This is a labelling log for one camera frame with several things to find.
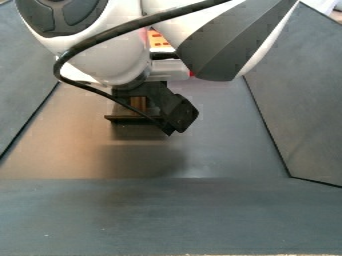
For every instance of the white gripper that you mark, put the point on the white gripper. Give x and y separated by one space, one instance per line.
167 70

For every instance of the brown three prong object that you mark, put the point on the brown three prong object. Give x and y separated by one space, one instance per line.
138 103

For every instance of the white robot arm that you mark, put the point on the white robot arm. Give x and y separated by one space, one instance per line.
217 34

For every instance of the black curved fixture stand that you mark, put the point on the black curved fixture stand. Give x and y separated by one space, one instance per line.
123 113

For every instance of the red block with shaped holes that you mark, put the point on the red block with shaped holes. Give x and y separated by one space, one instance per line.
161 49

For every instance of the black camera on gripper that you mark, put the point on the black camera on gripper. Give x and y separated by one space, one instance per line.
178 111

